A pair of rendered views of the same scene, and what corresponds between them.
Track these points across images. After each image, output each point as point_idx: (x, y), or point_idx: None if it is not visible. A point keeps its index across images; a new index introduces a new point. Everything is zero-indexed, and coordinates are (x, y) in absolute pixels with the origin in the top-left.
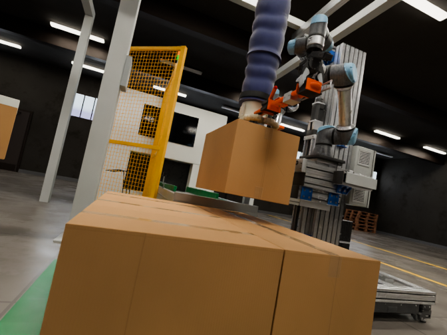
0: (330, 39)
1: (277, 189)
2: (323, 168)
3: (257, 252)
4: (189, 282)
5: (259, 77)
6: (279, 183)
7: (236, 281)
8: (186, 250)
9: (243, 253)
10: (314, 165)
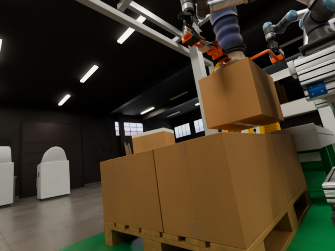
0: None
1: (245, 107)
2: (320, 54)
3: (142, 154)
4: (125, 175)
5: (219, 40)
6: (244, 102)
7: (138, 172)
8: (121, 162)
9: (137, 157)
10: (304, 59)
